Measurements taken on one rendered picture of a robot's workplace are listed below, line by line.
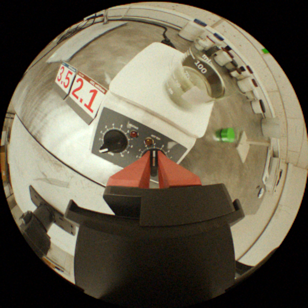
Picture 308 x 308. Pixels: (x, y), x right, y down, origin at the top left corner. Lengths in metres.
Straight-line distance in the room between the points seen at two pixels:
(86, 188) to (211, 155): 0.28
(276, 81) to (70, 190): 0.89
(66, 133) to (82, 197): 0.13
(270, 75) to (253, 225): 1.38
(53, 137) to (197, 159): 0.32
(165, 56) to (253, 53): 0.52
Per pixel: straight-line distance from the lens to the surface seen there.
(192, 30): 0.45
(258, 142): 0.39
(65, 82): 0.26
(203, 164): 0.25
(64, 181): 0.25
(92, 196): 0.22
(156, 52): 0.16
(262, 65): 0.65
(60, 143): 0.23
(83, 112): 0.21
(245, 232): 1.49
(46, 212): 0.32
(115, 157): 0.15
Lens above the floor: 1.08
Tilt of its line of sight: 74 degrees down
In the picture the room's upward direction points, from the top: 116 degrees clockwise
